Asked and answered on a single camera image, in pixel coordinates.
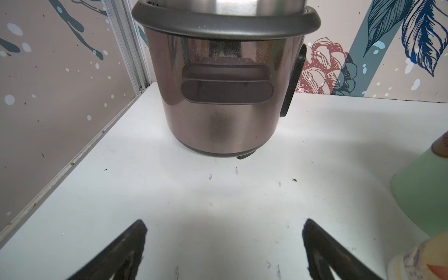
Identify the silver rice cooker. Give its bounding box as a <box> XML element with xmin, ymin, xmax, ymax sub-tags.
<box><xmin>132</xmin><ymin>1</ymin><xmax>321</xmax><ymax>159</ymax></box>

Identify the green straw holder cup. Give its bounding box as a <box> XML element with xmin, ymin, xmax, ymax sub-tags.
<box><xmin>391</xmin><ymin>133</ymin><xmax>448</xmax><ymax>237</ymax></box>

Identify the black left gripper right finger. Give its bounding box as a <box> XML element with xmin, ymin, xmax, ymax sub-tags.
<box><xmin>302</xmin><ymin>219</ymin><xmax>380</xmax><ymax>280</ymax></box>

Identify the white lid cup left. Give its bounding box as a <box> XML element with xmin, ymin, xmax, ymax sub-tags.
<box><xmin>387</xmin><ymin>232</ymin><xmax>448</xmax><ymax>280</ymax></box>

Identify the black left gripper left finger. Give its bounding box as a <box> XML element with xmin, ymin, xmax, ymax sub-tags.
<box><xmin>69</xmin><ymin>219</ymin><xmax>148</xmax><ymax>280</ymax></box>

